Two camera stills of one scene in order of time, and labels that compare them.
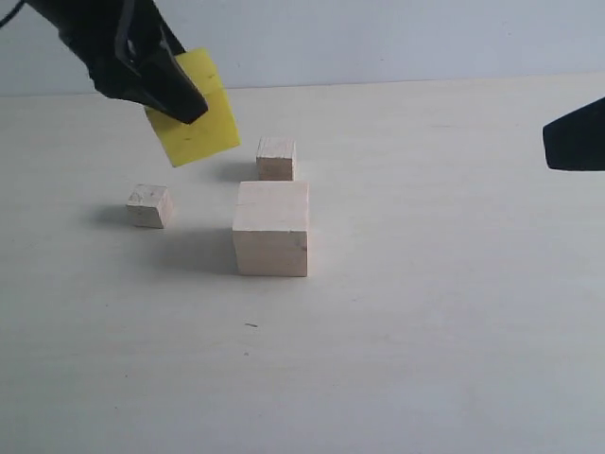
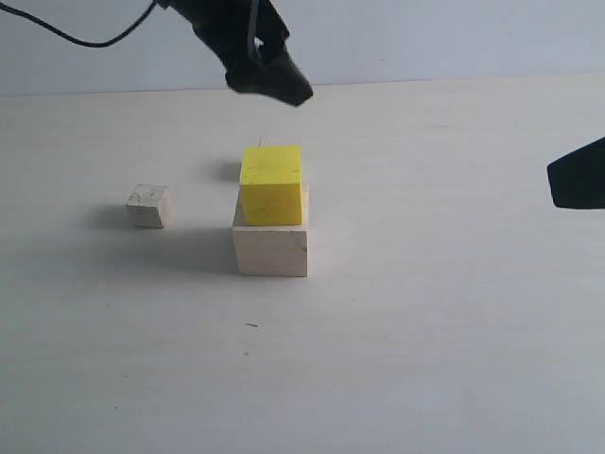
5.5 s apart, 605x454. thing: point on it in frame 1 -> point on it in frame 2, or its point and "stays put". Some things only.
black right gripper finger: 577,140 -> 578,180
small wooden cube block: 150,205 stays put
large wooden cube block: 270,228 stays put
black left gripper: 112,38 -> 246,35
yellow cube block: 215,130 -> 271,185
